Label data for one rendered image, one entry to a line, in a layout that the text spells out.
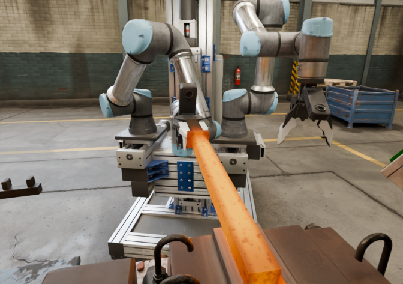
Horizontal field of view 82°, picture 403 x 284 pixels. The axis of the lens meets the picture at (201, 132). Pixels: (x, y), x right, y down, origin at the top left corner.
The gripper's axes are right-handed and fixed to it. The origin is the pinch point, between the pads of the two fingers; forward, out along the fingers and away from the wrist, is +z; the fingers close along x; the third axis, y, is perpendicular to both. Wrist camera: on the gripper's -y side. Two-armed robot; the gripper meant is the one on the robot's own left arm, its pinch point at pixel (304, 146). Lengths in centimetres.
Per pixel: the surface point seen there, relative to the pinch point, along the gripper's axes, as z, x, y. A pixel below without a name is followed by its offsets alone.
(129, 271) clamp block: -4, 32, -52
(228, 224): -8, 23, -48
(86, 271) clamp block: -5, 37, -52
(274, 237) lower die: -6, 18, -47
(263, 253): -8, 20, -51
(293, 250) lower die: -6, 16, -48
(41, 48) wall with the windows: -64, 533, 549
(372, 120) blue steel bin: 78, -248, 387
